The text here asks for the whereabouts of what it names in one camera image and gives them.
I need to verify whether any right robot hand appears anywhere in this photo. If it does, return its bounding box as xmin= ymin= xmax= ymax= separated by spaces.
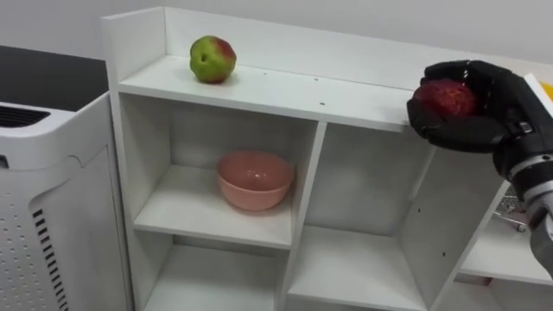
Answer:
xmin=406 ymin=59 xmax=553 ymax=181

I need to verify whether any white shelf unit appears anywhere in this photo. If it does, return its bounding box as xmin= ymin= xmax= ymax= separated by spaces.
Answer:
xmin=99 ymin=5 xmax=553 ymax=311

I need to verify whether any pink bowl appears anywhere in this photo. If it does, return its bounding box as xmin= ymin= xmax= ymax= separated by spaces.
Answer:
xmin=216 ymin=149 xmax=296 ymax=213

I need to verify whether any green and red apple soft toy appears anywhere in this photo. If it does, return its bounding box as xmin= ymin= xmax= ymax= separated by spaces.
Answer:
xmin=188 ymin=35 xmax=238 ymax=85

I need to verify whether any white air purifier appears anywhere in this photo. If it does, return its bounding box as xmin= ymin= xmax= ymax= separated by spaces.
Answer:
xmin=0 ymin=89 xmax=135 ymax=311

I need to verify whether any small metal wire cart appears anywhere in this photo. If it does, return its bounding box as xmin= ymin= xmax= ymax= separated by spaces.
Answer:
xmin=493 ymin=196 xmax=531 ymax=233

